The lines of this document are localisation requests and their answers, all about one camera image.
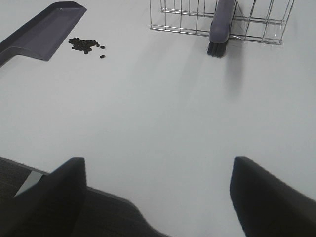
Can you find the purple plastic dustpan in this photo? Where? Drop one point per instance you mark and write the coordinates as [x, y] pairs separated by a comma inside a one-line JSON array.
[[42, 35]]

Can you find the chrome wire rack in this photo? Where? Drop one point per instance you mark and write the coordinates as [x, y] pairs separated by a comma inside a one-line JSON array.
[[262, 21]]

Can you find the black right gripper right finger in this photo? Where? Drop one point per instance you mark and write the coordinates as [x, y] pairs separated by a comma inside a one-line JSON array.
[[268, 207]]

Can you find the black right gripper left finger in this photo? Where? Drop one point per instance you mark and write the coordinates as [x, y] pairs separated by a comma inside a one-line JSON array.
[[50, 208]]

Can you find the pile of coffee beans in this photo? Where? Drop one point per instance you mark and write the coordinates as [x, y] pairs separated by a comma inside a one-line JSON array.
[[84, 45]]

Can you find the purple hand brush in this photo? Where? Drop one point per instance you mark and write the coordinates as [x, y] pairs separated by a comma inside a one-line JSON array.
[[220, 28]]

